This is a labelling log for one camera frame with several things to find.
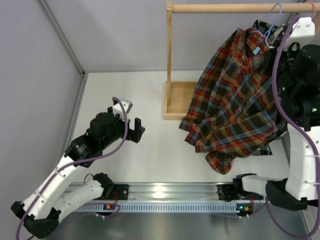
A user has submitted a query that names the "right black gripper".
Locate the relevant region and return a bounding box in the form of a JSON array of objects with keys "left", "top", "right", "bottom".
[{"left": 262, "top": 39, "right": 303, "bottom": 97}]

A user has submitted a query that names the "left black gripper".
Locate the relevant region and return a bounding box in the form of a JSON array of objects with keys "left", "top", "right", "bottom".
[{"left": 100, "top": 106, "right": 145, "bottom": 149}]

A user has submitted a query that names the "blue wire hanger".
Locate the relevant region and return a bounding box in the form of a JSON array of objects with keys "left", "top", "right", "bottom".
[{"left": 252, "top": 3, "right": 283, "bottom": 49}]

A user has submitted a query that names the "red brown plaid shirt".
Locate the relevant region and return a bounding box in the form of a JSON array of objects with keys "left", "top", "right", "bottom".
[{"left": 179, "top": 27, "right": 276, "bottom": 175}]

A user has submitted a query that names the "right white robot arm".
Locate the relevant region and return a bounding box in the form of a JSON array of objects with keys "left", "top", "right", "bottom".
[{"left": 232, "top": 43, "right": 320, "bottom": 211}]

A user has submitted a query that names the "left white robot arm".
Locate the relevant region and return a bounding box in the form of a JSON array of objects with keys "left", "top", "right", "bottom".
[{"left": 10, "top": 106, "right": 146, "bottom": 239}]

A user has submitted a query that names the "black white checkered shirt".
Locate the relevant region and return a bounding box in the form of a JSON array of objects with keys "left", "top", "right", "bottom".
[{"left": 253, "top": 19, "right": 286, "bottom": 156}]

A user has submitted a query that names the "wooden clothes rack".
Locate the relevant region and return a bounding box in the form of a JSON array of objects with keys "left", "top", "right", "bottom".
[{"left": 164, "top": 0, "right": 320, "bottom": 121}]

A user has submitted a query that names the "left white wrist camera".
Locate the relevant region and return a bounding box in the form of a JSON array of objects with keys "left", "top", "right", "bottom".
[{"left": 112, "top": 98, "right": 133, "bottom": 120}]

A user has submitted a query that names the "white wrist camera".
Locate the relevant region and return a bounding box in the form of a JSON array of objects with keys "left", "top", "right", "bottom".
[
  {"left": 112, "top": 98, "right": 133, "bottom": 120},
  {"left": 283, "top": 17, "right": 316, "bottom": 51}
]

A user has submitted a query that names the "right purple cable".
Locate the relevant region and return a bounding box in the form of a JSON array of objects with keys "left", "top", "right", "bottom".
[{"left": 264, "top": 14, "right": 320, "bottom": 237}]

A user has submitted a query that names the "purple cable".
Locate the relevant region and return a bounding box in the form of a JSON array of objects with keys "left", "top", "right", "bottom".
[
  {"left": 16, "top": 96, "right": 131, "bottom": 240},
  {"left": 264, "top": 14, "right": 320, "bottom": 237}
]

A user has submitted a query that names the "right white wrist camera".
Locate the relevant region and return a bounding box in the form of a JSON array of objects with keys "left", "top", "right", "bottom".
[{"left": 283, "top": 17, "right": 316, "bottom": 51}]

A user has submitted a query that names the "pink wire hanger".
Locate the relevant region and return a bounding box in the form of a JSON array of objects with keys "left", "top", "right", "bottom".
[{"left": 306, "top": 0, "right": 316, "bottom": 20}]

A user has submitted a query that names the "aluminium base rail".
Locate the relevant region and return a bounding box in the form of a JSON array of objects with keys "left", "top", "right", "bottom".
[{"left": 92, "top": 182, "right": 250, "bottom": 203}]

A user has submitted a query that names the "perforated cable duct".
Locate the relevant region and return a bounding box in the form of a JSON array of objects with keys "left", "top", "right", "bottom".
[{"left": 75, "top": 202, "right": 253, "bottom": 214}]

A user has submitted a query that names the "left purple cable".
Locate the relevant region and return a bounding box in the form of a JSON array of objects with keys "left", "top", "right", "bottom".
[{"left": 16, "top": 96, "right": 131, "bottom": 240}]

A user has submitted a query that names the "aluminium frame post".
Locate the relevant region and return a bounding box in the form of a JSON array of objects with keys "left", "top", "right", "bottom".
[{"left": 37, "top": 0, "right": 86, "bottom": 76}]

